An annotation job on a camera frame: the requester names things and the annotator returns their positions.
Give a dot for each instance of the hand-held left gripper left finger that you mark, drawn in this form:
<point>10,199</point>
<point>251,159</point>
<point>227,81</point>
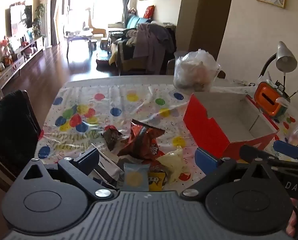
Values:
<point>89,160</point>

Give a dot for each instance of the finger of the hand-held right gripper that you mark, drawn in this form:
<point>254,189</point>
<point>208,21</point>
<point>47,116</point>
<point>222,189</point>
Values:
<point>251,150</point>
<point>286,149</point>

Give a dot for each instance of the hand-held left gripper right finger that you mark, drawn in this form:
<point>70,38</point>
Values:
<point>206,160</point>

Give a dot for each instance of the silver foil snack packet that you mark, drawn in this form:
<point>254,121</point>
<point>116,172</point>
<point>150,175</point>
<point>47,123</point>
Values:
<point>109,167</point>

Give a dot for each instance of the red cardboard box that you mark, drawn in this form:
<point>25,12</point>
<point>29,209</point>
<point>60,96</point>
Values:
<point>206,132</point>

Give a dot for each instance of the dark brown snack packet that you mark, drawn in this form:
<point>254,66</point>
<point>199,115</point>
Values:
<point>112,137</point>

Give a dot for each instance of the pale yellow snack packet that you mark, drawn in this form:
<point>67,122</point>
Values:
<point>172,162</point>

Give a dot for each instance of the light blue snack packet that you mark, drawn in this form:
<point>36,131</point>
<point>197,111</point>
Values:
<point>136,177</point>

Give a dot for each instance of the red orange snack packet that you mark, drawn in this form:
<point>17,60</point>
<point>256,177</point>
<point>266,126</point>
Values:
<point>139,140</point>

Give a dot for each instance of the small yellow snack packet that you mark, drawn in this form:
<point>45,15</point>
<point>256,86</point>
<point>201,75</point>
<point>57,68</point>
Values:
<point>156,181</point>

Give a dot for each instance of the person's right hand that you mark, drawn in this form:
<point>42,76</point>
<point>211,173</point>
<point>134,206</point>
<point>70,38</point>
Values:
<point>291,226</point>

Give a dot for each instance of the orange green pen holder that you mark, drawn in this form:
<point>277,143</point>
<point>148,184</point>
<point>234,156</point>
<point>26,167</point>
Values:
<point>263,100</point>

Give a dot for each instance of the balloon print tablecloth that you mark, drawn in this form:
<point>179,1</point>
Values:
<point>139,100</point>

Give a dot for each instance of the black garment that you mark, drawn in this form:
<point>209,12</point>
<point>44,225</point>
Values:
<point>11,130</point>

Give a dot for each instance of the clear bag of food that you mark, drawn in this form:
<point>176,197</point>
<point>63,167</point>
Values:
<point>196,72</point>

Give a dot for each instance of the grey desk lamp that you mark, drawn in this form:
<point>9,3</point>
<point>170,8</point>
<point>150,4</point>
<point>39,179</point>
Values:
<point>285,60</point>

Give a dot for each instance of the dark floor cushion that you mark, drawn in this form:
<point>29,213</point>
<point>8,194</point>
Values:
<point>103,63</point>

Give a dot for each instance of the dark sofa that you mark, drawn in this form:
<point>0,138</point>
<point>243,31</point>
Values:
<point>131,66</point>

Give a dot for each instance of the small round stool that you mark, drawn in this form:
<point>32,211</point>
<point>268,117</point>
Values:
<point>104,43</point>

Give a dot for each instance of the wooden television cabinet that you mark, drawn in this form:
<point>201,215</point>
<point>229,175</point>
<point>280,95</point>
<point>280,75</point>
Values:
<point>21,60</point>

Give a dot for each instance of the coffee table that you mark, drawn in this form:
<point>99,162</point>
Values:
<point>77,36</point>

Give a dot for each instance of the grey garment pile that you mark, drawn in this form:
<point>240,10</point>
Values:
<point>151,45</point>

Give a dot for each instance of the yellow giraffe shaped chair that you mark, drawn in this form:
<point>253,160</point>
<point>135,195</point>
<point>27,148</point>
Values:
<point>96,28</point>

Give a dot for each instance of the red flower decoration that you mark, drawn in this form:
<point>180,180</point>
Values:
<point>4,46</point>

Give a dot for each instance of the blue cushion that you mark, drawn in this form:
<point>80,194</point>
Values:
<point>136,22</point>

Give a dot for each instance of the white tower air conditioner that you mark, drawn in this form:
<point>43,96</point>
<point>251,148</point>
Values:
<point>46,20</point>

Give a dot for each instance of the green potted plant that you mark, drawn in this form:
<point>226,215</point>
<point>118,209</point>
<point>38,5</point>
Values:
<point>39,20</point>

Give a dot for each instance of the grey curtain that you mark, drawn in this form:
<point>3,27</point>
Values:
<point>126,2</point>
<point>54,12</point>

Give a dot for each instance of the flat screen television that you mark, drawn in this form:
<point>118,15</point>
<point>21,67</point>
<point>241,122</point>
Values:
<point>18,21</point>

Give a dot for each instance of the red cushion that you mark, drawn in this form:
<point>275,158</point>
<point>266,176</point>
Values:
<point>149,12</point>

